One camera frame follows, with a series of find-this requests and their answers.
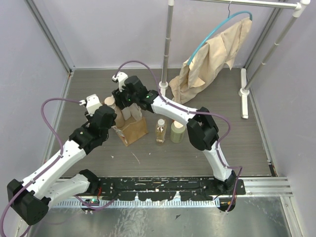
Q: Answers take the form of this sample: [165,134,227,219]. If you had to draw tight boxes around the beige bottle round cap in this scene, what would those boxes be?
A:
[104,96,126,128]

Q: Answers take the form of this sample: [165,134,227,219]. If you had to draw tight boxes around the white bottle dark cap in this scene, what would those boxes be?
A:
[121,107,131,121]

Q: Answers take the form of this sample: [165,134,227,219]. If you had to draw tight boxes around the watermelon print canvas bag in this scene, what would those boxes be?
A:
[113,103,148,147]

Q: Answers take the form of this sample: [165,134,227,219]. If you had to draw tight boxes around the clear bottle white cap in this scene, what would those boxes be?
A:
[156,118,167,145]

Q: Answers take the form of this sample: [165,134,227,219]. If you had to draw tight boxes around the olive green lotion bottle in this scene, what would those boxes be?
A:
[170,121,186,143]

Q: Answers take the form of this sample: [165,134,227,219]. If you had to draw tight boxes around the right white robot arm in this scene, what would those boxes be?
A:
[112,72,237,195]

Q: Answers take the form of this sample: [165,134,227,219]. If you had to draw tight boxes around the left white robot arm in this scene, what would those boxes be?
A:
[7,105,117,226]

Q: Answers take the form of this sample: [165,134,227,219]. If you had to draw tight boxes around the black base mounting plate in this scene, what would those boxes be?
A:
[70,176,247,201]

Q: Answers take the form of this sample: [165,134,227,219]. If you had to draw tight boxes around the beige shirt on hanger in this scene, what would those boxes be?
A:
[169,18,252,104]

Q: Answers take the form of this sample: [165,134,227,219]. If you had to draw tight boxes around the teal clothes hanger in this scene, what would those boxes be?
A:
[187,11,253,65]

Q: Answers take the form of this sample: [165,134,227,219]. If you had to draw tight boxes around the metal clothes rack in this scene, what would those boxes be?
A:
[159,0,311,119]

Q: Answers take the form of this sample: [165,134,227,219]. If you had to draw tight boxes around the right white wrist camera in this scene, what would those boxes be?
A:
[112,72,128,92]

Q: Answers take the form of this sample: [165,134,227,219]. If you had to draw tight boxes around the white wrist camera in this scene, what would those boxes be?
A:
[112,72,128,92]
[79,94,102,117]

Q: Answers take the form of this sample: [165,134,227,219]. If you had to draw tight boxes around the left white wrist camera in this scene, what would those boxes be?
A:
[79,94,102,117]

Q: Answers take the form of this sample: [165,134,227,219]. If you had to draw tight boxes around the aluminium frame post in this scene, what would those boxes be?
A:
[24,0,76,74]

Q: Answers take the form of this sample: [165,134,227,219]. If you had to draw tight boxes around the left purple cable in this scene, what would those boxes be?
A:
[0,98,117,237]

